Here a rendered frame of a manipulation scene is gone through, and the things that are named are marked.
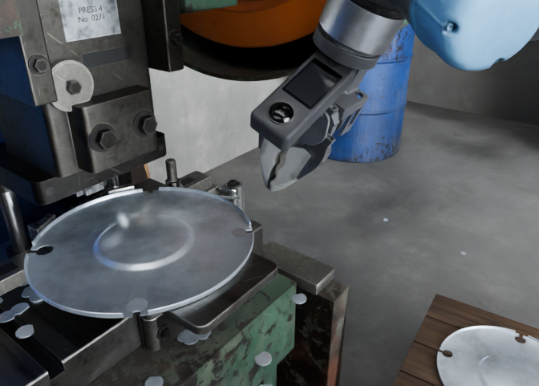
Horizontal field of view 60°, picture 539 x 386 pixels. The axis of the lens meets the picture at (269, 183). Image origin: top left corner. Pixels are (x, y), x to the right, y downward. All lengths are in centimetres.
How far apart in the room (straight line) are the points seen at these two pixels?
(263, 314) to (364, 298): 106
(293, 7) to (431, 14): 46
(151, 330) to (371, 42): 44
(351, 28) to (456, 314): 90
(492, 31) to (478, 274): 170
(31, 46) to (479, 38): 39
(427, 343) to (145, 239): 72
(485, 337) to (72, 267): 90
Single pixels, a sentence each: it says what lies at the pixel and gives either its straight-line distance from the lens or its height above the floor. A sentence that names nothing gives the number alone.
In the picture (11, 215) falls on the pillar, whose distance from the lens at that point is 75.
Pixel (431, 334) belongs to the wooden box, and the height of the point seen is 35.
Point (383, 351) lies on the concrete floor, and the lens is 160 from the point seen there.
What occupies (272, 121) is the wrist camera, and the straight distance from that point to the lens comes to 44.
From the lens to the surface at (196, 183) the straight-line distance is 85.
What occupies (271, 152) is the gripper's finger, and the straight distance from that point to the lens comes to 56.
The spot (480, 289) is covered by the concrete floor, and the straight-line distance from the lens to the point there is 194.
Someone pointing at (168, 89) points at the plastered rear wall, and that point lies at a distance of 234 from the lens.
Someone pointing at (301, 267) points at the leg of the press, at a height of 64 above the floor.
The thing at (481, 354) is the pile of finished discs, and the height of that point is 35.
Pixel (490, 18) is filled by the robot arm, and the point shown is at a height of 109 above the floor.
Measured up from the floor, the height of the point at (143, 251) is 79.
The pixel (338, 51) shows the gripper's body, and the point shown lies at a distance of 47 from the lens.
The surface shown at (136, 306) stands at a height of 78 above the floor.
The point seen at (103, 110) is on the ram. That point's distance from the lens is 57.
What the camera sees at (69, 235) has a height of 78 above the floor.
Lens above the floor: 113
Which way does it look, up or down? 27 degrees down
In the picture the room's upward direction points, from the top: straight up
